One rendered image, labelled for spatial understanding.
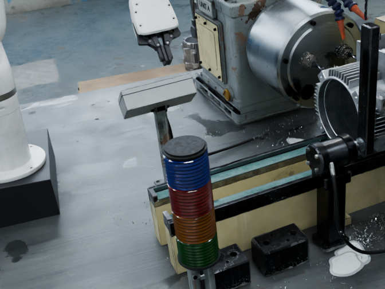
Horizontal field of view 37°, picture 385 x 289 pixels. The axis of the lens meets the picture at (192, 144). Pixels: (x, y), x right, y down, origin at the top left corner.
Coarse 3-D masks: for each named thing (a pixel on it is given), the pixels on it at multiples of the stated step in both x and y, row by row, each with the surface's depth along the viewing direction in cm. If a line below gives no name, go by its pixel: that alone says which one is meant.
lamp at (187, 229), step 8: (176, 216) 78; (208, 216) 78; (176, 224) 79; (184, 224) 78; (192, 224) 78; (200, 224) 78; (208, 224) 78; (176, 232) 80; (184, 232) 79; (192, 232) 78; (200, 232) 78; (208, 232) 79; (184, 240) 79; (192, 240) 79; (200, 240) 79
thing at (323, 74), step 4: (320, 72) 123; (324, 72) 123; (320, 76) 124; (324, 76) 122; (320, 80) 124; (352, 92) 114; (356, 92) 113; (352, 96) 114; (356, 96) 114; (356, 100) 113; (320, 124) 130; (320, 128) 130; (324, 132) 130
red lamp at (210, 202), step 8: (208, 184) 76; (168, 192) 78; (176, 192) 76; (184, 192) 75; (192, 192) 75; (200, 192) 75; (208, 192) 77; (176, 200) 76; (184, 200) 76; (192, 200) 76; (200, 200) 76; (208, 200) 77; (176, 208) 77; (184, 208) 76; (192, 208) 76; (200, 208) 77; (208, 208) 77; (184, 216) 77; (192, 216) 77; (200, 216) 77
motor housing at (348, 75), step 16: (352, 64) 121; (336, 80) 125; (352, 80) 114; (320, 96) 127; (336, 96) 129; (320, 112) 129; (336, 112) 130; (352, 112) 131; (336, 128) 128; (352, 128) 129; (384, 128) 115
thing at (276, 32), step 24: (288, 0) 146; (264, 24) 144; (288, 24) 137; (312, 24) 134; (336, 24) 137; (264, 48) 142; (288, 48) 135; (312, 48) 137; (336, 48) 139; (264, 72) 145; (288, 72) 138; (312, 72) 140; (288, 96) 141; (312, 96) 144
